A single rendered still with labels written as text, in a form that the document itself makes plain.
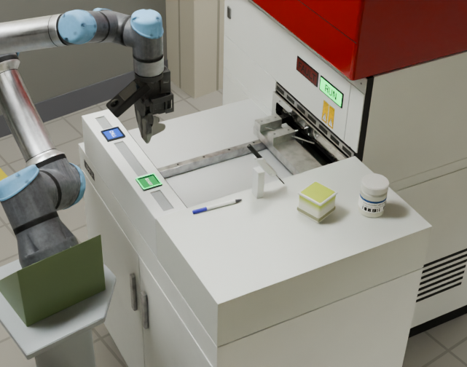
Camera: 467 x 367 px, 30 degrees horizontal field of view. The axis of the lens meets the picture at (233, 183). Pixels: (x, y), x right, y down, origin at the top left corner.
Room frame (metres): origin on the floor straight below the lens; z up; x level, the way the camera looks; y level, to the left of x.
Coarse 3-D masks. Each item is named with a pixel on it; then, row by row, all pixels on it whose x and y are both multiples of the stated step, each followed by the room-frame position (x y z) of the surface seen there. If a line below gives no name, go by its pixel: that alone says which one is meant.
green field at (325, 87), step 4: (324, 80) 2.17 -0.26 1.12; (324, 84) 2.17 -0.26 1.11; (328, 84) 2.15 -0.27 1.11; (320, 88) 2.18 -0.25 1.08; (324, 88) 2.17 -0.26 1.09; (328, 88) 2.15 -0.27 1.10; (332, 88) 2.13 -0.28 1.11; (324, 92) 2.16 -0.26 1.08; (328, 92) 2.15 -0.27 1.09; (332, 92) 2.13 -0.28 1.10; (336, 92) 2.11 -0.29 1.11; (332, 96) 2.13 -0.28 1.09; (336, 96) 2.11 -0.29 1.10; (340, 96) 2.10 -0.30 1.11; (336, 100) 2.11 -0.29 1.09; (340, 100) 2.09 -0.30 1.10; (340, 104) 2.09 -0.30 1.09
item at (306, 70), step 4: (300, 60) 2.28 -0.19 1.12; (300, 64) 2.28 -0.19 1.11; (304, 64) 2.27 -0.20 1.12; (300, 68) 2.28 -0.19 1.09; (304, 68) 2.26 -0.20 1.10; (308, 68) 2.24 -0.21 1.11; (304, 72) 2.26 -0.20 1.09; (308, 72) 2.24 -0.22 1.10; (312, 72) 2.23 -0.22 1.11; (308, 76) 2.24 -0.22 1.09; (312, 76) 2.23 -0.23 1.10; (316, 76) 2.21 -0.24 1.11; (312, 80) 2.22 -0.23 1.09; (316, 80) 2.20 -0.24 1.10
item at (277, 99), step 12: (276, 96) 2.37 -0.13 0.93; (276, 108) 2.37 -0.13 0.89; (288, 108) 2.31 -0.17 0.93; (300, 120) 2.24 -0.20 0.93; (300, 132) 2.27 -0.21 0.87; (312, 132) 2.19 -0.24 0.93; (312, 144) 2.20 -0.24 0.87; (324, 144) 2.12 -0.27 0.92; (324, 156) 2.14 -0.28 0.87; (336, 156) 2.07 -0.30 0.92
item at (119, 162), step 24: (96, 120) 2.16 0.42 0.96; (96, 144) 2.08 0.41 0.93; (120, 144) 2.05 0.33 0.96; (96, 168) 2.10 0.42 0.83; (120, 168) 1.92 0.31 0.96; (144, 168) 1.93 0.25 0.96; (120, 192) 1.93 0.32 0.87; (144, 192) 1.82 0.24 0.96; (168, 192) 1.82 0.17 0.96; (144, 216) 1.77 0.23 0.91
